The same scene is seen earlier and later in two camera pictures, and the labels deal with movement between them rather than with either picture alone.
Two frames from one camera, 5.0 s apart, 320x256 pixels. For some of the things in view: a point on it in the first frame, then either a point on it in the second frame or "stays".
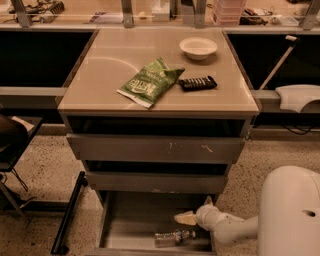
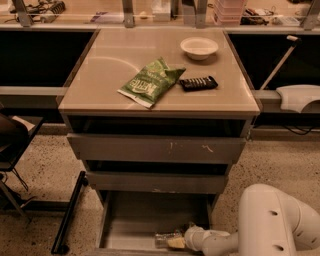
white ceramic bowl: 198,48 stays
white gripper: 207,216 to 194,236
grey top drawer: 154,148 stays
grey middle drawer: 157,182 stays
